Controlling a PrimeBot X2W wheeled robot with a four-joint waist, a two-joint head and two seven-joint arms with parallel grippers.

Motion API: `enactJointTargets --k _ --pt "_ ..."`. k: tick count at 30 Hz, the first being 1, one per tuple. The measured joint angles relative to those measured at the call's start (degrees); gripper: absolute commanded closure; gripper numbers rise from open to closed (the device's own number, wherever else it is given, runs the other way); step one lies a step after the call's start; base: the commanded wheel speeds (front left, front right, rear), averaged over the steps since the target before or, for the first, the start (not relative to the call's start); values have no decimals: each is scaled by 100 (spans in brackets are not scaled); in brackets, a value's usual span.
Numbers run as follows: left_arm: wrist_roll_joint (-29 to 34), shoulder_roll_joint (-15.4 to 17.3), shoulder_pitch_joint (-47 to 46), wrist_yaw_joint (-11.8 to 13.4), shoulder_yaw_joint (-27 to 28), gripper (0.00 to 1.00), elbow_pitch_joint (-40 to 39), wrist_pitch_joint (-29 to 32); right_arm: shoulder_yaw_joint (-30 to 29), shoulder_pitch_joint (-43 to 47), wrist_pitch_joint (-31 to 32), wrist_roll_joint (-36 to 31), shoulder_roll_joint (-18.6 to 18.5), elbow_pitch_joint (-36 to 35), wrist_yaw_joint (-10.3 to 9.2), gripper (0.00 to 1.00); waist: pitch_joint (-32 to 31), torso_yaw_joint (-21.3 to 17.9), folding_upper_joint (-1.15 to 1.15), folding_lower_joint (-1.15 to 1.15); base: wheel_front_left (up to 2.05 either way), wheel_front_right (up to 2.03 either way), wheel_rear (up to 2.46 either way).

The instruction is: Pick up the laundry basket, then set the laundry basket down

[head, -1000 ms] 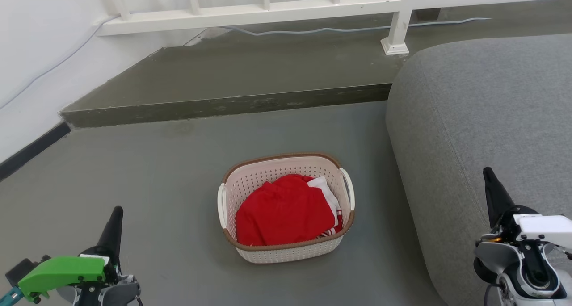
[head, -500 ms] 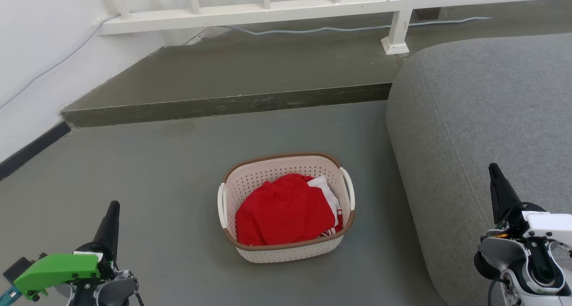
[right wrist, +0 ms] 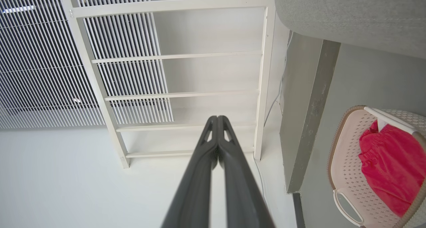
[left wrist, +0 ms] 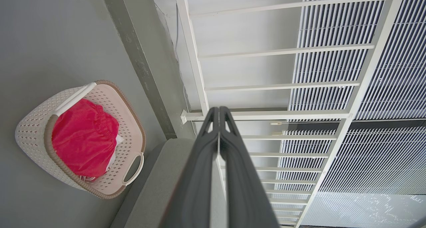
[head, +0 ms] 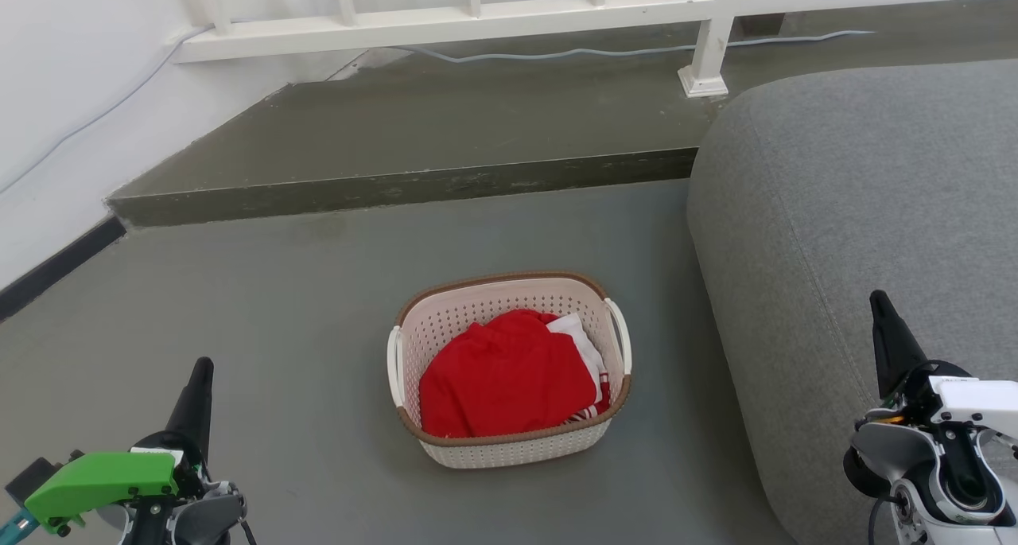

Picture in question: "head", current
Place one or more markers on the white garment with red stripes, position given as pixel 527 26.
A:
pixel 584 342

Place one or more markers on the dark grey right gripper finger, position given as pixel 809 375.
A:
pixel 895 354

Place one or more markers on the white perforated plastic laundry basket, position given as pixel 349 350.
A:
pixel 509 452

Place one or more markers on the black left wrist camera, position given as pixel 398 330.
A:
pixel 32 477

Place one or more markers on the black baseboard strip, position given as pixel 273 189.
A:
pixel 56 268

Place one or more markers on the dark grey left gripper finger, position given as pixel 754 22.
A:
pixel 195 410

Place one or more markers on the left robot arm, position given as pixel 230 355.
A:
pixel 199 517

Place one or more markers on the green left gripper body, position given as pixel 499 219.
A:
pixel 103 481

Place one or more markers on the teal left camera connector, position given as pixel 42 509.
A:
pixel 14 525

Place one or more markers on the white wooden railing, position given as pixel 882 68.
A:
pixel 477 16

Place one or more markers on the grey fabric sofa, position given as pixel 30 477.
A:
pixel 835 211

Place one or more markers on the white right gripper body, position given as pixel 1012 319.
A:
pixel 978 402

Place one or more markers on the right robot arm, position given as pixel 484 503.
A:
pixel 883 449

